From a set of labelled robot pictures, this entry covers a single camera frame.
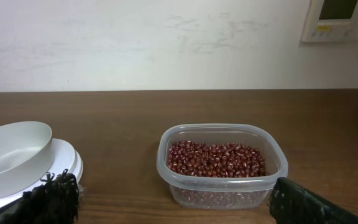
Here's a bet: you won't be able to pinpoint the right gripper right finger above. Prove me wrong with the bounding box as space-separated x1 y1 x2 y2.
268 177 358 224

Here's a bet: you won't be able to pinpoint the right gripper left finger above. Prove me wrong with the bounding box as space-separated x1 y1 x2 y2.
0 169 80 224

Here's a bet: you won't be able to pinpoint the white digital kitchen scale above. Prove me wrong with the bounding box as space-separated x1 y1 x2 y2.
0 138 83 208

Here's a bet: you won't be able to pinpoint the white round bowl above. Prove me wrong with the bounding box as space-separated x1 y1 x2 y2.
0 121 53 198

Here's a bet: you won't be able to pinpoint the clear plastic container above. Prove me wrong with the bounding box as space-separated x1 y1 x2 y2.
156 123 288 209

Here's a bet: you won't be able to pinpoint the red adzuki beans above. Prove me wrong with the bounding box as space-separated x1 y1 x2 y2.
167 141 269 178

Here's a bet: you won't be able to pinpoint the white wall control panel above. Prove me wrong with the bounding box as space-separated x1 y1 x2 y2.
301 0 358 42

